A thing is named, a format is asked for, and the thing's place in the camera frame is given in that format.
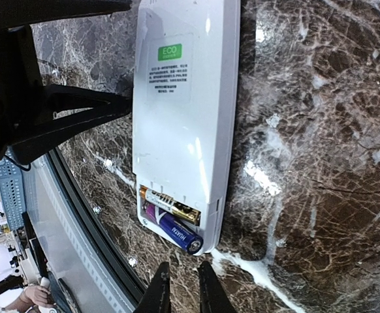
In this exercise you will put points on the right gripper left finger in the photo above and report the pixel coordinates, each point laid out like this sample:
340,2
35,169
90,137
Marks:
157,296

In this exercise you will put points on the blue perforated plastic basket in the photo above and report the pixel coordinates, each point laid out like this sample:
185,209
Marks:
12,194

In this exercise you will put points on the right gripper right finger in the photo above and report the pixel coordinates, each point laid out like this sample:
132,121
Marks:
213,298

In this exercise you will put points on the white slotted cable duct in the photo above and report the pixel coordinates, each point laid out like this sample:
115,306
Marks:
80,281

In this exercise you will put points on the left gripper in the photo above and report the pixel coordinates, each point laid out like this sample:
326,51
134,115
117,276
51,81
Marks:
35,119

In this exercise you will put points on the black front rail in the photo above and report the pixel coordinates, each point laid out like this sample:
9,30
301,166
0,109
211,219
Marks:
96,235

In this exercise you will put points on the blue battery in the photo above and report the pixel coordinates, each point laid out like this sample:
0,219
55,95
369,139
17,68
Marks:
185,238

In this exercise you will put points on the white remote control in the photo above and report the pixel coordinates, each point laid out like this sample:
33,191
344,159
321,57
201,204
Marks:
184,105

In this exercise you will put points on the person in background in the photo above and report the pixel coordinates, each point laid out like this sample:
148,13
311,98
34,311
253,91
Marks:
35,298

